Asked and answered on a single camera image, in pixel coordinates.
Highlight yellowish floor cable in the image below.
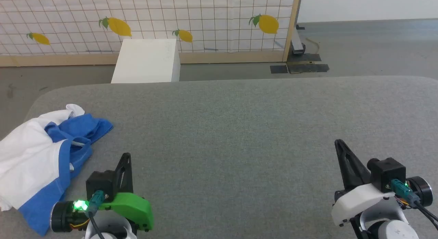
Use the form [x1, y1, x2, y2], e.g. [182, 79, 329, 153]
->
[306, 39, 321, 54]

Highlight left camera cable, teal plug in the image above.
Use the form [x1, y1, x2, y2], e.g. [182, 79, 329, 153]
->
[87, 190, 106, 239]

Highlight white box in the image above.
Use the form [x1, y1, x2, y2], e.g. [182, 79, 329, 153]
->
[111, 39, 181, 84]

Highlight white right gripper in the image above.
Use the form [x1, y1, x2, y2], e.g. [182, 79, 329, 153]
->
[331, 139, 397, 227]

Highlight right camera cable, teal plug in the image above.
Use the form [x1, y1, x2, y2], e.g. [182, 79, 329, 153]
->
[391, 179, 438, 222]

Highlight lemon print partition screen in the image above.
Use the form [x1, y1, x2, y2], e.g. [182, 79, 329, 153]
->
[0, 0, 302, 67]

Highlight white and blue t-shirt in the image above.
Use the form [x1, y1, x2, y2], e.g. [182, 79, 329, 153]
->
[0, 104, 114, 237]

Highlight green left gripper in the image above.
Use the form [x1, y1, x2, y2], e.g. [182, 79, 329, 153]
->
[99, 153, 154, 232]

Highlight grey metal partition foot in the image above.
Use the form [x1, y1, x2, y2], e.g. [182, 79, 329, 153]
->
[291, 23, 307, 55]

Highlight camera cable, teal plug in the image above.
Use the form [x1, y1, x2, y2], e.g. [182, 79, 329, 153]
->
[391, 179, 438, 222]
[87, 190, 106, 239]

